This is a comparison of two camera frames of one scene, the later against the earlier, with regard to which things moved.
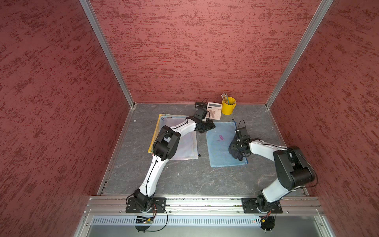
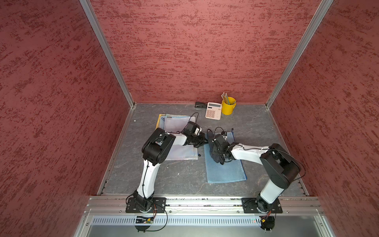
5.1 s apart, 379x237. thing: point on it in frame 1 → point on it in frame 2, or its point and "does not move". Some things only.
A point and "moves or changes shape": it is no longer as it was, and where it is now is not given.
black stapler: (202, 105) does not move
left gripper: (210, 125) → (202, 141)
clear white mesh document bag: (187, 147) does not move
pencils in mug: (225, 98) does not move
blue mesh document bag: (219, 135) moves or changes shape
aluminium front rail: (304, 205) does not move
